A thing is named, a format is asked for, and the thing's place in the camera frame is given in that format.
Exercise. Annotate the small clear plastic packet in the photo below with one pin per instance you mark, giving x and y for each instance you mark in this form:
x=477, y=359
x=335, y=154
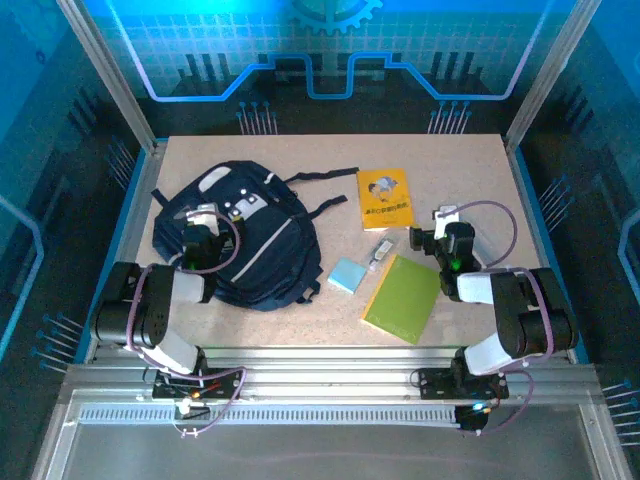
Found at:
x=380, y=252

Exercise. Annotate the navy blue backpack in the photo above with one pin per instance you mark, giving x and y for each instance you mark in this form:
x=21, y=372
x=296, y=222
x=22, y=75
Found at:
x=280, y=235

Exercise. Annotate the yellow book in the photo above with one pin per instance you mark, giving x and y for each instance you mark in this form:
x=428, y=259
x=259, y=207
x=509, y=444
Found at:
x=385, y=200

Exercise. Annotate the green notebook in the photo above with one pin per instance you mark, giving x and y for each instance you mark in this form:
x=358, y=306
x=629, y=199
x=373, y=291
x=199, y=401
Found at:
x=402, y=300

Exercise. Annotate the light blue sticky note pad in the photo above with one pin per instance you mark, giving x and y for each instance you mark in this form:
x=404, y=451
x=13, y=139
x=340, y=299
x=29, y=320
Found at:
x=346, y=275

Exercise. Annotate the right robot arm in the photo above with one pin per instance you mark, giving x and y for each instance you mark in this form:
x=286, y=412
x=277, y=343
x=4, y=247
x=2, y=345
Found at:
x=475, y=289

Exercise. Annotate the small white connector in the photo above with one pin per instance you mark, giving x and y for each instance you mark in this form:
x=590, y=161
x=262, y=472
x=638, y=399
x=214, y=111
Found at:
x=185, y=407

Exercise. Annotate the small black controller box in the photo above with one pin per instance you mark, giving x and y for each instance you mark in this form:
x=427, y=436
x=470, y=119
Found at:
x=470, y=417

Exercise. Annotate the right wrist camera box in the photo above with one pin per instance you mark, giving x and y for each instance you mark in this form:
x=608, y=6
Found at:
x=445, y=216

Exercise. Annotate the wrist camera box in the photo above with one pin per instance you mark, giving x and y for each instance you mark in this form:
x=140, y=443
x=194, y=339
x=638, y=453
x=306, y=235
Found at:
x=202, y=216
x=445, y=216

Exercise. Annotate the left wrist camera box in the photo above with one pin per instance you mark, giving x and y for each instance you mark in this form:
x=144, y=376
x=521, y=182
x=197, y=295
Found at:
x=202, y=216

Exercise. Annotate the blue-edged table side rail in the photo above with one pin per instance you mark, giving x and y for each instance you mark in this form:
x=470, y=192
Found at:
x=141, y=200

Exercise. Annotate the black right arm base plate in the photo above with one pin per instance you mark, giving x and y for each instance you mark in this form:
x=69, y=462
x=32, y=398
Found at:
x=435, y=385

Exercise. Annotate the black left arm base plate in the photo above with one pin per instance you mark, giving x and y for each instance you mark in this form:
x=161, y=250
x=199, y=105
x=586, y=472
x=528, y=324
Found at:
x=165, y=390

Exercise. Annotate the aluminium frame rail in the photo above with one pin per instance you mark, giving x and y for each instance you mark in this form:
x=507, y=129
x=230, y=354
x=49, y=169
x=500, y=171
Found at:
x=325, y=372

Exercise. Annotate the aluminium frame post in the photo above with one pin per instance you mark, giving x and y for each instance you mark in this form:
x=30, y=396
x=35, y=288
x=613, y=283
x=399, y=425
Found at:
x=543, y=75
x=112, y=75

